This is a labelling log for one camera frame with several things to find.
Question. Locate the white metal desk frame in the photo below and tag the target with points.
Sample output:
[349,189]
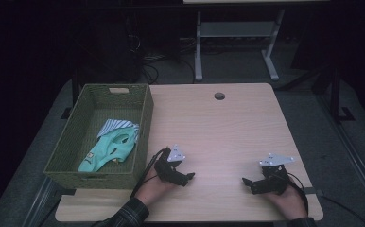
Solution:
[237,29]

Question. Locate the black stand with foot bracket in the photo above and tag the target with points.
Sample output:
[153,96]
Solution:
[335,94]
[75,91]

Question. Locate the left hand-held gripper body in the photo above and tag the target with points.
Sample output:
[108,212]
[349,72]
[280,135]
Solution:
[168,171]

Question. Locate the person's right hand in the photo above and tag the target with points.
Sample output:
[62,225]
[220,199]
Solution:
[289,201]

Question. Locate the grey metal floor rail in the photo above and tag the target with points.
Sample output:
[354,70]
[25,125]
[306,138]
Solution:
[354,151]
[40,201]

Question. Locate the mint green striped baby garment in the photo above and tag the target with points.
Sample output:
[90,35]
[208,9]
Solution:
[108,151]

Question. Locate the person's left hand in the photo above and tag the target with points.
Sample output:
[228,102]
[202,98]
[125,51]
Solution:
[152,189]

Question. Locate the green woven basket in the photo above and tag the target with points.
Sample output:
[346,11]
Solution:
[76,151]

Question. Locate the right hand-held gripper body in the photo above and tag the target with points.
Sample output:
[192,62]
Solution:
[273,179]

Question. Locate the grey tape strip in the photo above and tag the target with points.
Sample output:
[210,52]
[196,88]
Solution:
[311,191]

